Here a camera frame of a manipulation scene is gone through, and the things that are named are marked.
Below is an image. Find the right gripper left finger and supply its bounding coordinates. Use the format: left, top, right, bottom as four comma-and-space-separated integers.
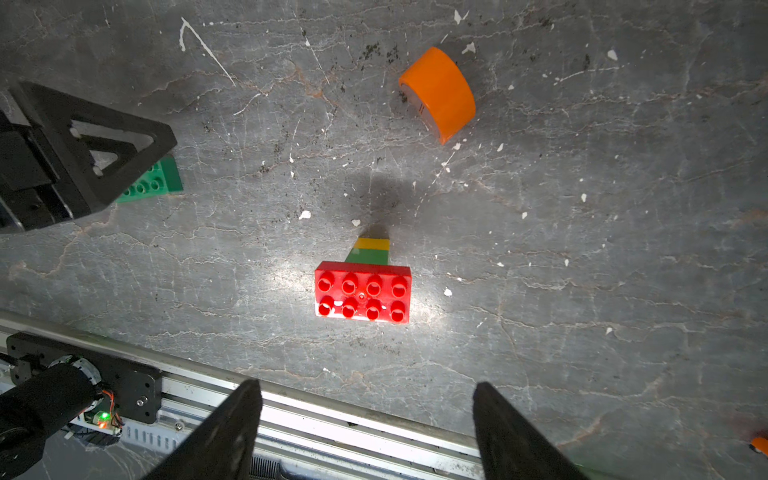
145, 379, 263, 479

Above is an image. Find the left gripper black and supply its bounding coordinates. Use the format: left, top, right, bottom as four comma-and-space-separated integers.
1, 81, 177, 233

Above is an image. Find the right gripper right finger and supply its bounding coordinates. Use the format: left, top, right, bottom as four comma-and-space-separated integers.
472, 382, 587, 480

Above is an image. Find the long green lego brick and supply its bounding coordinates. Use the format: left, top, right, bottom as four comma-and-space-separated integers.
116, 155, 183, 203

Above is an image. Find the red lego brick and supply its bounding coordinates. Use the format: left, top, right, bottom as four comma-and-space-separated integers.
314, 261, 412, 325

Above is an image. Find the small green lego brick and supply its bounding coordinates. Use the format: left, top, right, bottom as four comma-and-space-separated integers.
345, 248, 389, 265

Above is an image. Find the yellow lego brick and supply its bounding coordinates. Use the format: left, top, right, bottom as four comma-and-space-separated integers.
354, 237, 390, 251

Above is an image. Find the orange curved lego piece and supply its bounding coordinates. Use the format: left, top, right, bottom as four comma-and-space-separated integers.
398, 47, 476, 145

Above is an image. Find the orange toy car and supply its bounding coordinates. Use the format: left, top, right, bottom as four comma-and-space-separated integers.
749, 435, 768, 457

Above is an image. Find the aluminium mounting rail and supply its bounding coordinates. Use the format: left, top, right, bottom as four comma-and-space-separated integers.
0, 309, 601, 480

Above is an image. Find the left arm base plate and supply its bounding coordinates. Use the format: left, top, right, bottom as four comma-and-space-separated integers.
1, 333, 162, 429

